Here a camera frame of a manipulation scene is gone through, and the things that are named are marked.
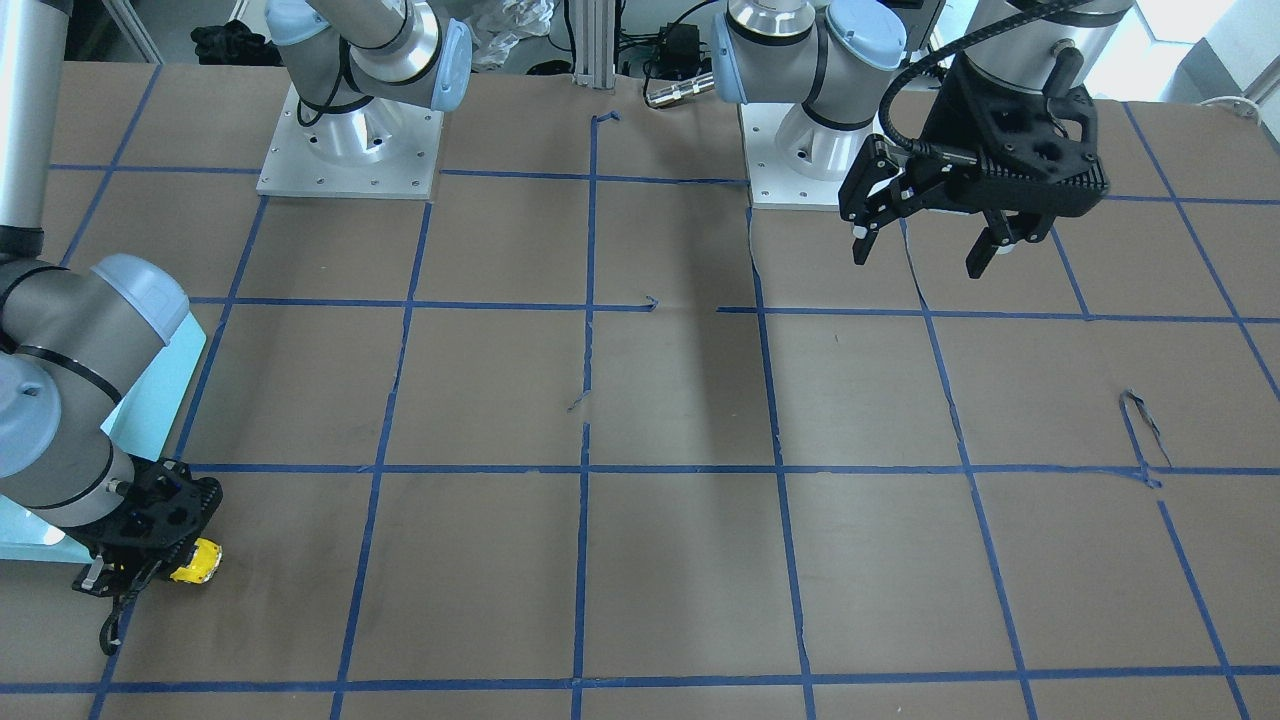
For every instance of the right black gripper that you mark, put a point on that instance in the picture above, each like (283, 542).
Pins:
(124, 571)

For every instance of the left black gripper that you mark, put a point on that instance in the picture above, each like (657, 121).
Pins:
(940, 122)

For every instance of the yellow beetle toy car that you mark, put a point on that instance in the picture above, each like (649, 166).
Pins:
(201, 565)

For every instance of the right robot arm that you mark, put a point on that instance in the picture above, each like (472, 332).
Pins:
(75, 344)

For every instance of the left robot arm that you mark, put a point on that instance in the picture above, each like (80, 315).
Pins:
(848, 63)

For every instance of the light blue plastic bin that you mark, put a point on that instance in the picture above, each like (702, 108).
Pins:
(140, 426)

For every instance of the silver metal connector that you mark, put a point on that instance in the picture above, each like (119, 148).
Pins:
(678, 91)

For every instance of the black power adapter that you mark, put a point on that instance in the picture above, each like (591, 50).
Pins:
(679, 50)

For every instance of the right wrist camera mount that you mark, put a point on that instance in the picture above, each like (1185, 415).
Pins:
(150, 515)

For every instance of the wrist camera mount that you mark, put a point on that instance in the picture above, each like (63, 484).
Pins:
(150, 515)
(1046, 138)

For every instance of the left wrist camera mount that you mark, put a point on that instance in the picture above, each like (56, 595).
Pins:
(1046, 138)

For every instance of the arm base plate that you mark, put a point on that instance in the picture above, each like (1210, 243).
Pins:
(794, 162)
(386, 150)

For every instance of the aluminium frame post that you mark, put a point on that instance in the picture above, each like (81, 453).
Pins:
(594, 37)

